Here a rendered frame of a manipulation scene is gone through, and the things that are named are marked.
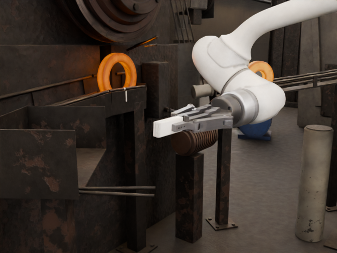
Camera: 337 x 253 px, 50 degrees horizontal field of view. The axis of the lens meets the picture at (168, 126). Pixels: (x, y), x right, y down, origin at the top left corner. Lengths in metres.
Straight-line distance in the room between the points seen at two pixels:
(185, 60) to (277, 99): 3.14
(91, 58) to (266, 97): 0.71
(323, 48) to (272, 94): 2.90
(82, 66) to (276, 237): 1.15
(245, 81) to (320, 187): 0.90
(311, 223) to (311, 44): 2.41
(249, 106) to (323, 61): 2.98
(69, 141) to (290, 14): 0.59
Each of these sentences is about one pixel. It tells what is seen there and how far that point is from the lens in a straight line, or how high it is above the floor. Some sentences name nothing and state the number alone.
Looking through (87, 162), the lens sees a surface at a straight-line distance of 0.88.
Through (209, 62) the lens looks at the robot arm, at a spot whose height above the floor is 0.83.
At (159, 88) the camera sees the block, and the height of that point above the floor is 0.69.
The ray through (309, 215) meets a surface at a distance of 1.77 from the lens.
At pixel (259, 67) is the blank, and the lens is 1.73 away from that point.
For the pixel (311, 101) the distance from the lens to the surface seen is 3.90.
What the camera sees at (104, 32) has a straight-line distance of 1.30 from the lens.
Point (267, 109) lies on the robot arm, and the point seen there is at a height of 0.72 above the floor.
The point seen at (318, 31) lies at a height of 0.99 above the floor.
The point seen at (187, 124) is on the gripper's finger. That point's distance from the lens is 0.73.
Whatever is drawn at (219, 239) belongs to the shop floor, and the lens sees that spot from 1.75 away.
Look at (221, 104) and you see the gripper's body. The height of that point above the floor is 0.74.
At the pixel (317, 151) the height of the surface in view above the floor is 0.43.
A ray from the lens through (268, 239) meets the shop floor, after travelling 1.80.
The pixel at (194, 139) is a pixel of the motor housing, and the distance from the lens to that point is 1.50.
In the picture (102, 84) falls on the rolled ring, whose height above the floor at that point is 0.73.
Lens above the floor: 0.87
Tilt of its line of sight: 13 degrees down
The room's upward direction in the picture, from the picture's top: straight up
